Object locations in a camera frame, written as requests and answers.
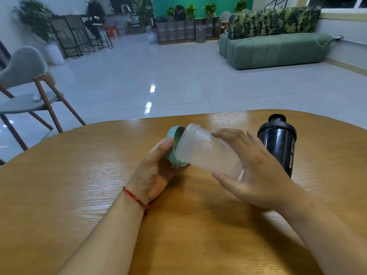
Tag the person's right middle finger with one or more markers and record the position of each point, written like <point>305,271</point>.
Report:
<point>255,141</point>

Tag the small potted green plant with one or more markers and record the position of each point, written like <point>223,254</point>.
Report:
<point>171,11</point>
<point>240,5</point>
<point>190,10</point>
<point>210,9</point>

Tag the person's right thumb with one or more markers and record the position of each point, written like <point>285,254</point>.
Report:
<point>226,181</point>

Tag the wall power socket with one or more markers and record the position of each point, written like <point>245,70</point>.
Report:
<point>338,37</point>

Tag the leaf print sofa cushions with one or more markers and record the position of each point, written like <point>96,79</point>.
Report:
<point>272,22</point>

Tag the clear plastic shaker cup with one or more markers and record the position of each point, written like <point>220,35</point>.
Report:
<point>203,151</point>

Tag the black shaker bottle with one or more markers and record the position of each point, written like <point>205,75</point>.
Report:
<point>279,140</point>

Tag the person's left thumb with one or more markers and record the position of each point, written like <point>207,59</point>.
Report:
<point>165,146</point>

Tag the large plant in white pot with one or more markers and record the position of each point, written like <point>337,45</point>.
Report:
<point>37,19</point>

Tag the dark low shelf unit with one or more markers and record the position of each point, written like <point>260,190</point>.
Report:
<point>177,31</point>

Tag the tall indoor plant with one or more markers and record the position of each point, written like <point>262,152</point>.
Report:
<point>144,11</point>

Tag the window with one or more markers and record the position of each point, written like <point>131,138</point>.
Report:
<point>335,2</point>

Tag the person's right forearm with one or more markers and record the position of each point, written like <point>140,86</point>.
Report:
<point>324,234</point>

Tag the green sofa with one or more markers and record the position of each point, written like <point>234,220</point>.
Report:
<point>272,51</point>

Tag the person's left hand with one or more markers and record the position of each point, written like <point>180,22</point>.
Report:
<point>149,174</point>

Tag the person's left forearm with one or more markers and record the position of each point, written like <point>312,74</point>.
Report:
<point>109,237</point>

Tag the patterned laundry basket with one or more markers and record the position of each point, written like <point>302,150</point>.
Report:
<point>200,34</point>

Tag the grey dining chair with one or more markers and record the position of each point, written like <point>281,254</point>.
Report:
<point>224,19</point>

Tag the black backpack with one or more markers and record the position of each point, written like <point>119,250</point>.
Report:
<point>180,12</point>

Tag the grey chair with wooden legs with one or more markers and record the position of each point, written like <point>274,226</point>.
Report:
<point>24,68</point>

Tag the person's right hand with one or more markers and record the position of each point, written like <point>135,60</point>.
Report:
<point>263,180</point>

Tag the green shaker lid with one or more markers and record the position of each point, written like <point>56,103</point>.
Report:
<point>173,134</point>

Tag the black bar stool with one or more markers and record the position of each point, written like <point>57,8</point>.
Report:
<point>104,34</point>

